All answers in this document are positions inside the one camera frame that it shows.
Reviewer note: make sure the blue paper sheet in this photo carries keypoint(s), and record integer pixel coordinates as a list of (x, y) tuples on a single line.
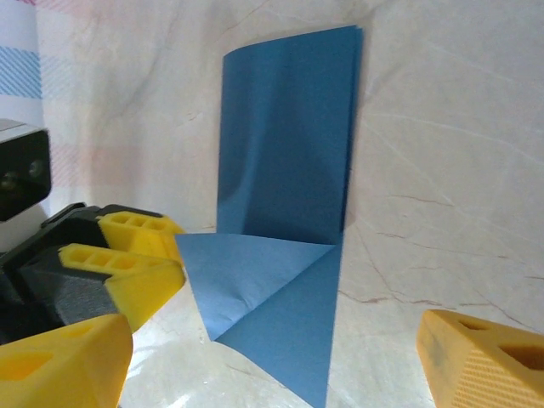
[(289, 149)]

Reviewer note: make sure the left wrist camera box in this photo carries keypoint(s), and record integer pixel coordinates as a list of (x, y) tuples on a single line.
[(21, 170)]

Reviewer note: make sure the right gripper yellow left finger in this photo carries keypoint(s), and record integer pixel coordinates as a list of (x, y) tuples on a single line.
[(64, 370)]

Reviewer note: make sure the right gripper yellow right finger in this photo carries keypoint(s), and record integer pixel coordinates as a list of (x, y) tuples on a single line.
[(489, 370)]

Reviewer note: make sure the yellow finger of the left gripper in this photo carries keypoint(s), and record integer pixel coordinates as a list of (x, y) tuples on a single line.
[(140, 285), (136, 231)]

